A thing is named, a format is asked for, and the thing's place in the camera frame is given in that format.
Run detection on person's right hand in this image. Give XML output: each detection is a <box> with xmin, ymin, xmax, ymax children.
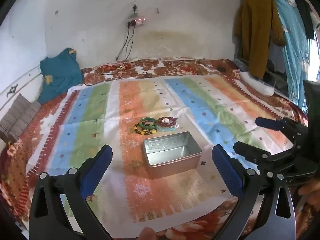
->
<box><xmin>297</xmin><ymin>180</ymin><xmax>320</xmax><ymax>207</ymax></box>

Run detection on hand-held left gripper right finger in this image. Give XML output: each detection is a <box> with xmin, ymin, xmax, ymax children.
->
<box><xmin>212</xmin><ymin>144</ymin><xmax>297</xmax><ymax>240</ymax></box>

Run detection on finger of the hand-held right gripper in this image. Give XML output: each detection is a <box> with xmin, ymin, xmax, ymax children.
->
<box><xmin>233</xmin><ymin>141</ymin><xmax>278</xmax><ymax>166</ymax></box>
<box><xmin>255</xmin><ymin>116</ymin><xmax>304</xmax><ymax>140</ymax></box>

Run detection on white power strip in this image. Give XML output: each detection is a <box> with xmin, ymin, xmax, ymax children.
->
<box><xmin>126</xmin><ymin>17</ymin><xmax>147</xmax><ymax>27</ymax></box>

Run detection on mustard hanging garment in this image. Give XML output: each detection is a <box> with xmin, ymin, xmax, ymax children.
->
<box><xmin>234</xmin><ymin>0</ymin><xmax>286</xmax><ymax>79</ymax></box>

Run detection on teal garment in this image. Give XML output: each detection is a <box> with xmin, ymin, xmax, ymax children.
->
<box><xmin>39</xmin><ymin>48</ymin><xmax>83</xmax><ymax>104</ymax></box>

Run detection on red bead bracelet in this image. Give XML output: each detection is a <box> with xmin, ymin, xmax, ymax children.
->
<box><xmin>157</xmin><ymin>116</ymin><xmax>180</xmax><ymax>129</ymax></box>

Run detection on silver metal tin box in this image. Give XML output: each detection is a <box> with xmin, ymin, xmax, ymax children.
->
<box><xmin>142</xmin><ymin>131</ymin><xmax>202</xmax><ymax>180</ymax></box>

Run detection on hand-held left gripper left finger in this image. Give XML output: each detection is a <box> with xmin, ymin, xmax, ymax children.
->
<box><xmin>29</xmin><ymin>144</ymin><xmax>113</xmax><ymax>240</ymax></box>

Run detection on grey striped cushion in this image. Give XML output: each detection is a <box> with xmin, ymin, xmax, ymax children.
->
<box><xmin>0</xmin><ymin>94</ymin><xmax>42</xmax><ymax>145</ymax></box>

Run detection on green bangle bracelet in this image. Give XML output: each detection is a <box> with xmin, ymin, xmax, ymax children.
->
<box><xmin>139</xmin><ymin>117</ymin><xmax>158</xmax><ymax>130</ymax></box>

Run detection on blue patterned curtain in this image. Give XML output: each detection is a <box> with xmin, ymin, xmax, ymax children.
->
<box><xmin>260</xmin><ymin>0</ymin><xmax>312</xmax><ymax>113</ymax></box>

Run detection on colourful striped mat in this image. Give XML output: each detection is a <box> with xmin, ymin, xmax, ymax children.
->
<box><xmin>26</xmin><ymin>76</ymin><xmax>295</xmax><ymax>232</ymax></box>

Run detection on yellow and black bead bracelet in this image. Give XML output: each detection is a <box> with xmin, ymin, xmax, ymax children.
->
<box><xmin>134</xmin><ymin>124</ymin><xmax>158</xmax><ymax>137</ymax></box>

